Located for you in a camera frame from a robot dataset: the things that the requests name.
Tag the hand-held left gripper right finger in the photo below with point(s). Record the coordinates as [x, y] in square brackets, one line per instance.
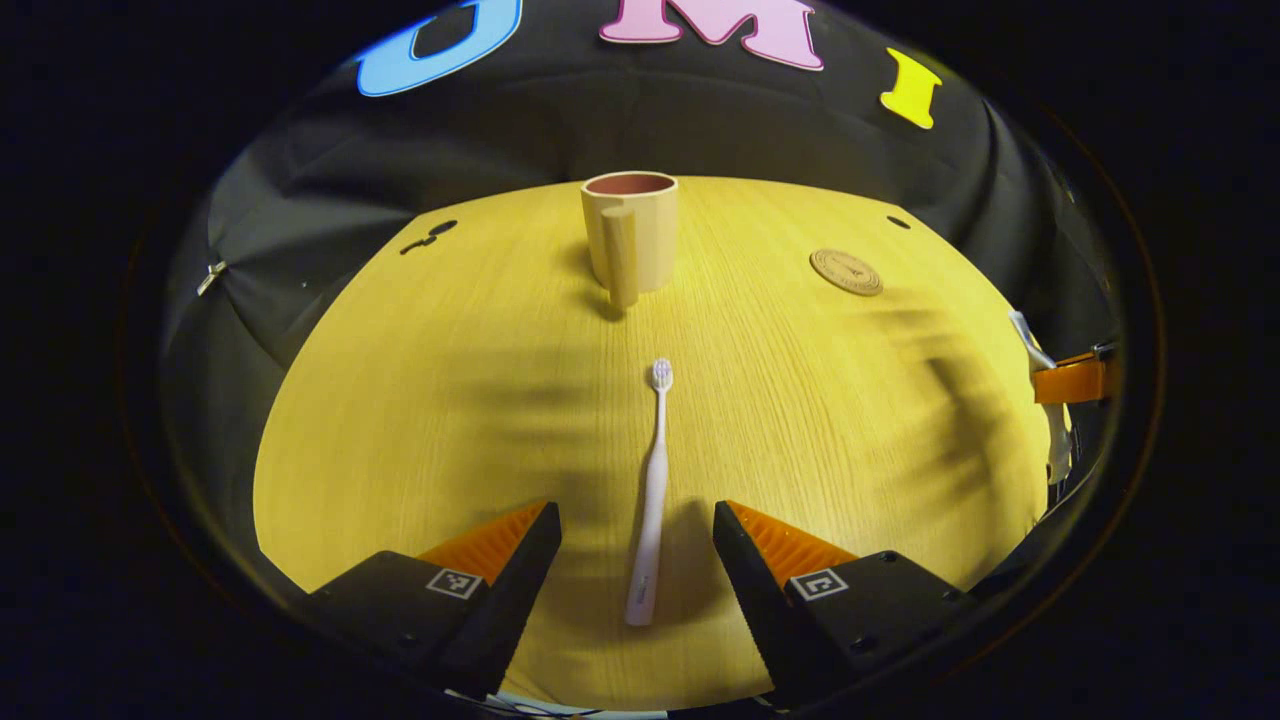
[755, 600]

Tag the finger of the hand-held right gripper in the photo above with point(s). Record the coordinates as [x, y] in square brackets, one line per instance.
[1070, 380]

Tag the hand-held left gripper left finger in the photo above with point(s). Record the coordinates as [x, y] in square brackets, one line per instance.
[515, 590]

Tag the white toothpaste tube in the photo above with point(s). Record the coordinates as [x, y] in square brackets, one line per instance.
[1058, 440]

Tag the white toothbrush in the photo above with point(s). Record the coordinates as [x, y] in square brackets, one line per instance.
[652, 500]

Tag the round wooden coaster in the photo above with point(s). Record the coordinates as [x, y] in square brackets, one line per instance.
[846, 272]

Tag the light wooden desktop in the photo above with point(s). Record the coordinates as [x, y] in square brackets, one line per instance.
[450, 420]

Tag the silver metal cloth clip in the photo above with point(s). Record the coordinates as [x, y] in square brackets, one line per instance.
[210, 277]

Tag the black backdrop cloth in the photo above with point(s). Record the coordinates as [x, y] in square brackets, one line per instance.
[700, 120]

